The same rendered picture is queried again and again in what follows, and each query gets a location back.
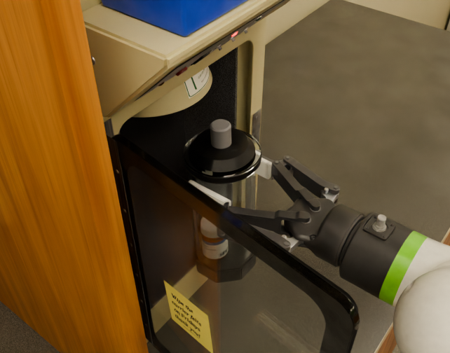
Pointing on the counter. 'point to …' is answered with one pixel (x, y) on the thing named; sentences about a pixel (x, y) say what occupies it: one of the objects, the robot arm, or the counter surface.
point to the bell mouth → (180, 96)
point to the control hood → (149, 49)
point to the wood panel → (55, 185)
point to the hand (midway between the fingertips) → (224, 176)
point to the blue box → (174, 12)
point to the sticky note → (189, 317)
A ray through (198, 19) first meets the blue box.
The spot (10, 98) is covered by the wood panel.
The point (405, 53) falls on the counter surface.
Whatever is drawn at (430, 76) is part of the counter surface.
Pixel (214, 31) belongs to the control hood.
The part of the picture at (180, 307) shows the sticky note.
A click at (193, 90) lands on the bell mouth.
